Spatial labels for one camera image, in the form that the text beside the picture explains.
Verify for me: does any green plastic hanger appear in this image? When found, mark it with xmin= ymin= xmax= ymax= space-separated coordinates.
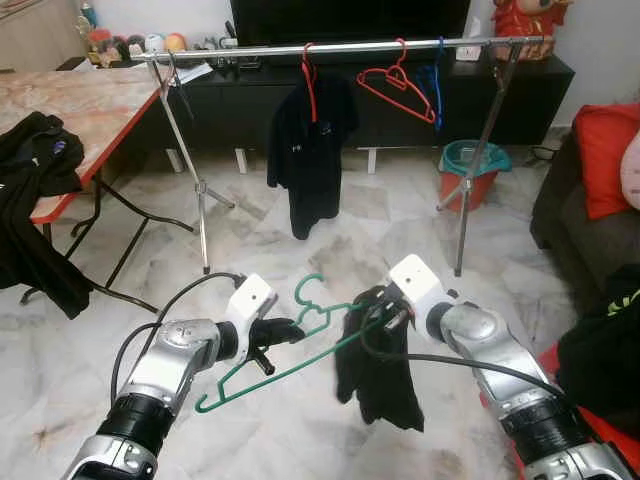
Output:
xmin=195 ymin=273 xmax=386 ymax=414

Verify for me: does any small black garment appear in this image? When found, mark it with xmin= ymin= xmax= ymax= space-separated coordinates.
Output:
xmin=335 ymin=285 xmax=426 ymax=433

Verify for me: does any blue plastic hanger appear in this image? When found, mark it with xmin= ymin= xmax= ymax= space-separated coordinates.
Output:
xmin=420 ymin=37 xmax=447 ymax=131

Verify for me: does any red plastic hanger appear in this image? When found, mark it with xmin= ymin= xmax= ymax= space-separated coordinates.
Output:
xmin=356 ymin=38 xmax=441 ymax=126
xmin=300 ymin=42 xmax=321 ymax=124

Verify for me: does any orange bin with teal bag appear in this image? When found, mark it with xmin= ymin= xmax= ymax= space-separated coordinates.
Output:
xmin=438 ymin=140 xmax=513 ymax=213

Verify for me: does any navy blue polo shirt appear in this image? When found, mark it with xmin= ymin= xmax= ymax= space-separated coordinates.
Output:
xmin=266 ymin=68 xmax=361 ymax=241

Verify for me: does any dark grey fabric sofa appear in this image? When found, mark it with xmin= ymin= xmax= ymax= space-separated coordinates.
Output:
xmin=530 ymin=130 xmax=640 ymax=331

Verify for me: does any black tv console cabinet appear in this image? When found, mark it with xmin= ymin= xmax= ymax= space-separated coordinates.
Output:
xmin=55 ymin=50 xmax=576 ymax=151

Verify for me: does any red cushion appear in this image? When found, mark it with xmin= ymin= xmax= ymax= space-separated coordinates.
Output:
xmin=572 ymin=102 xmax=640 ymax=221

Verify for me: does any red plastic stool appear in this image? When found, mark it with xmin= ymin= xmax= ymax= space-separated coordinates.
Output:
xmin=515 ymin=340 xmax=640 ymax=480

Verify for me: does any black shirt with blue logo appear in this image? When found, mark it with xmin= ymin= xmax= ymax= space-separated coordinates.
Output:
xmin=0 ymin=110 xmax=98 ymax=321

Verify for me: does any black flat screen television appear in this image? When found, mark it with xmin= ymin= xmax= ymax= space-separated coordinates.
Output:
xmin=230 ymin=0 xmax=473 ymax=46

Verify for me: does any marble table with red edge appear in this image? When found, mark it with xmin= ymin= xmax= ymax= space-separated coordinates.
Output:
xmin=0 ymin=65 xmax=236 ymax=311

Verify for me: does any red laughing buddha statue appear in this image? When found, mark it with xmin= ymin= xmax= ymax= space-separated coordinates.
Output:
xmin=490 ymin=0 xmax=573 ymax=61

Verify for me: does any gold trophy with blue cup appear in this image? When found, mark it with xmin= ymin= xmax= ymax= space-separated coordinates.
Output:
xmin=78 ymin=0 xmax=99 ymax=31

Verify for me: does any light wood cabinet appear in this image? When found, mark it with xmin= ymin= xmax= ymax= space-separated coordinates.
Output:
xmin=0 ymin=0 xmax=91 ymax=71

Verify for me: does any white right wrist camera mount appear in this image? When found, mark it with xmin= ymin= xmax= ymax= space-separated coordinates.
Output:
xmin=385 ymin=254 xmax=448 ymax=319

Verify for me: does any black wire hanger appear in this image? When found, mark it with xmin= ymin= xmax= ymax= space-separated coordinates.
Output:
xmin=165 ymin=55 xmax=198 ymax=121

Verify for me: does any silver metal clothes rail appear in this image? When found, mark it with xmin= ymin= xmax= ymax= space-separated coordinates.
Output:
xmin=130 ymin=35 xmax=556 ymax=278

